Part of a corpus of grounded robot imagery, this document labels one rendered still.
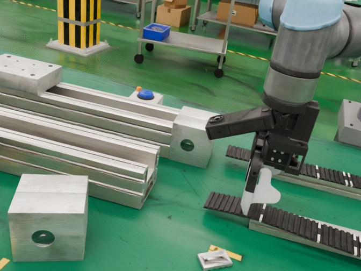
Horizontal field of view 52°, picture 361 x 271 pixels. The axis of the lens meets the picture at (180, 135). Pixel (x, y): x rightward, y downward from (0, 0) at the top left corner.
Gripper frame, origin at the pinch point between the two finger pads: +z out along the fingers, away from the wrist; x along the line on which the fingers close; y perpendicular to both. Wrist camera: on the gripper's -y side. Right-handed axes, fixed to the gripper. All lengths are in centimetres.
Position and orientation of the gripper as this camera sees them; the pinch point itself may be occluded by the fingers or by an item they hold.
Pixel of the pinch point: (244, 194)
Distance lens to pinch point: 68.9
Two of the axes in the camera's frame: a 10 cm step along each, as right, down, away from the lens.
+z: -1.3, 8.7, 4.8
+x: 2.5, -4.4, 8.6
